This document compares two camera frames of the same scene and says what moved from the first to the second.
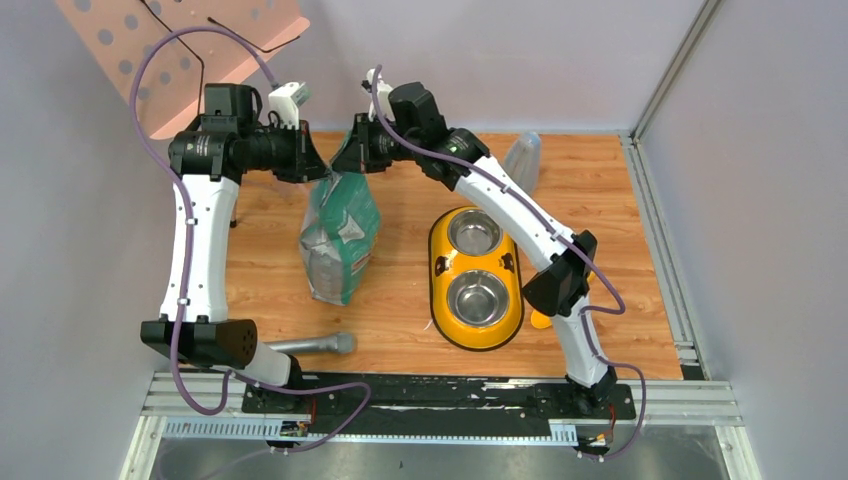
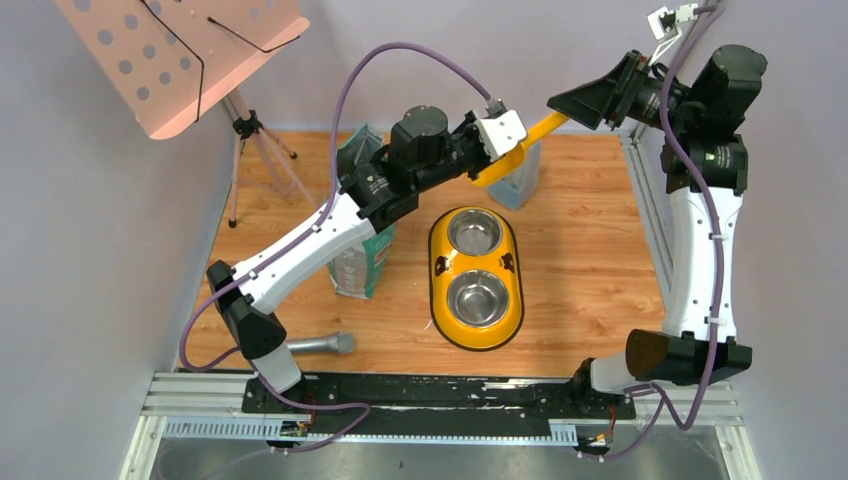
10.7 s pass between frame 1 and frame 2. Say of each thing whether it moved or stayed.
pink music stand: stayed
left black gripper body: moved
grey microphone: stayed
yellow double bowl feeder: stayed
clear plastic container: stayed
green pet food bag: moved
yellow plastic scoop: moved
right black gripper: moved
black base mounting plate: stayed
